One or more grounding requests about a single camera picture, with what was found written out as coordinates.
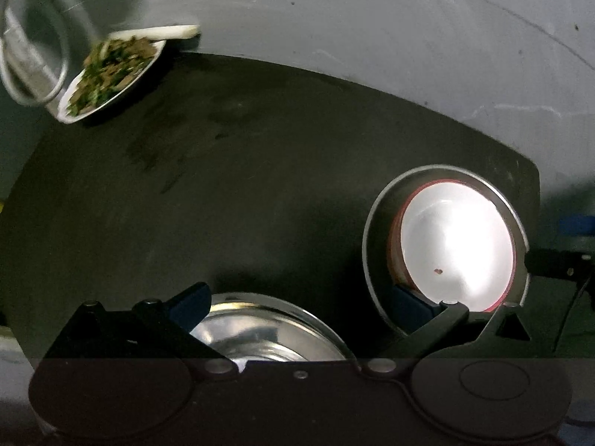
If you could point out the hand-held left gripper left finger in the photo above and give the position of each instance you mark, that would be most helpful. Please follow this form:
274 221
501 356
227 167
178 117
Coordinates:
190 307

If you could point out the plate of stir-fried vegetables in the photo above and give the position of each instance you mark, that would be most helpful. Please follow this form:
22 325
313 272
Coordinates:
109 76

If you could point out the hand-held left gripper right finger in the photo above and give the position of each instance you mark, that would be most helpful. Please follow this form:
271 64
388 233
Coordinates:
410 309

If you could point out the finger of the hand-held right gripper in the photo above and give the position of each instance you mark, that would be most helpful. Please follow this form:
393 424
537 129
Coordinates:
580 224
558 262

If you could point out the white ceramic bowl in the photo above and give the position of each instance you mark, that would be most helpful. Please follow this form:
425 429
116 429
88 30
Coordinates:
394 246
458 246

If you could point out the white leek stalk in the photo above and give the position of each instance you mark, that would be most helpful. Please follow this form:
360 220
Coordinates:
172 31

